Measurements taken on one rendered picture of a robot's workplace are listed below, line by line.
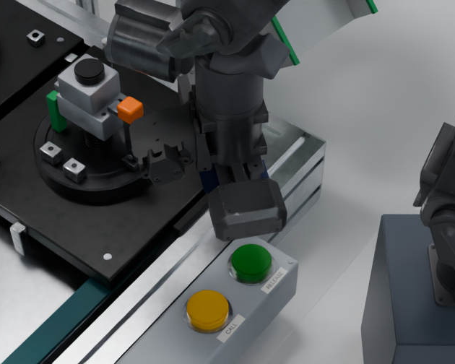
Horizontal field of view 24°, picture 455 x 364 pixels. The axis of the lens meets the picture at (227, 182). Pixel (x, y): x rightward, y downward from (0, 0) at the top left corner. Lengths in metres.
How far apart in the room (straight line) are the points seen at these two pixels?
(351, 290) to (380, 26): 0.43
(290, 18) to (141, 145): 0.36
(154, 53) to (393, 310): 0.30
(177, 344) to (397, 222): 0.24
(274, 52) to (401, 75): 0.57
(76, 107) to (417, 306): 0.40
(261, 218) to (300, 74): 0.52
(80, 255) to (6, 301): 0.10
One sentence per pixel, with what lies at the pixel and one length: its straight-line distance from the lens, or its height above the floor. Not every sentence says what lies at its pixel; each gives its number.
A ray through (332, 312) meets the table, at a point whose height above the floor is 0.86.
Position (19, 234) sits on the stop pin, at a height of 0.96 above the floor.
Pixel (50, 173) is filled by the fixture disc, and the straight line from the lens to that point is 1.10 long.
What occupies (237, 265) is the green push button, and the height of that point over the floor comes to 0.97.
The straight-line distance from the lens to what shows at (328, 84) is 1.37.
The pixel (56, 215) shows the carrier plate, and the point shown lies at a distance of 1.09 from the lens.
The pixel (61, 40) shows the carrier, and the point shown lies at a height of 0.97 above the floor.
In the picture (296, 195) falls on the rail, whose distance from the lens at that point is 1.16.
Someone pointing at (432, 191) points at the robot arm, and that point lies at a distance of 0.83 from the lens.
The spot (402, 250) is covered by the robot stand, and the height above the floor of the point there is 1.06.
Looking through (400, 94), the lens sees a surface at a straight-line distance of 1.36.
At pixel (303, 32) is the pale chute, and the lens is 1.22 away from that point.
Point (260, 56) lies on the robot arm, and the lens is 0.83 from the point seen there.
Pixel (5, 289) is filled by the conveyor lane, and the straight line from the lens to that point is 1.11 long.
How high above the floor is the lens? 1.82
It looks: 50 degrees down
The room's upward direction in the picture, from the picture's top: straight up
